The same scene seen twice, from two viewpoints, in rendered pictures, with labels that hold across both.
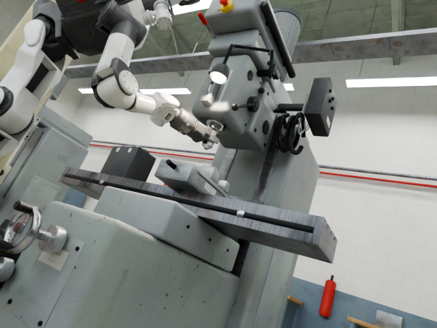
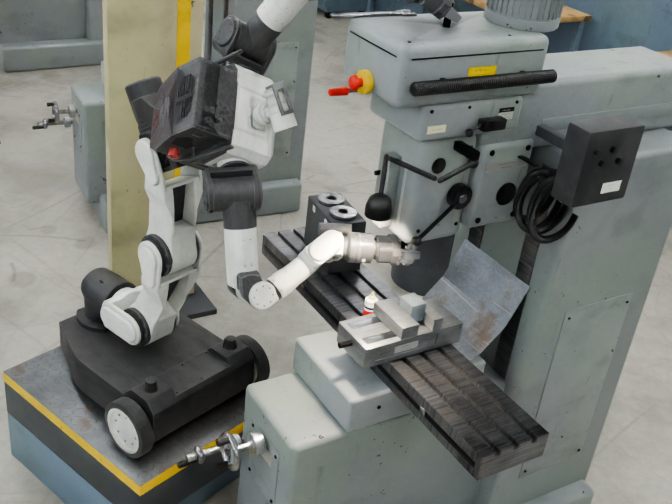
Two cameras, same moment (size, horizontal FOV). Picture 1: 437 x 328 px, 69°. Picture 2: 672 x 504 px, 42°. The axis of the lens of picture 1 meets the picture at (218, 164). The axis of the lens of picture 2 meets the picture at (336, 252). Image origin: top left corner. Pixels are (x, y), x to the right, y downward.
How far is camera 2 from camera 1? 2.02 m
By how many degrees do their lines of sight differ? 53
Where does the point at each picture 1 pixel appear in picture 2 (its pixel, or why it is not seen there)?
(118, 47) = (237, 256)
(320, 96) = (573, 172)
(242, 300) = not seen: hidden behind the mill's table
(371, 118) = not seen: outside the picture
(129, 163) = not seen: hidden behind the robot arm
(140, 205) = (327, 387)
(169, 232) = (354, 424)
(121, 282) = (319, 475)
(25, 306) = (259, 480)
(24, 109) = (185, 249)
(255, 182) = (520, 248)
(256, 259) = (521, 364)
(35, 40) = (154, 179)
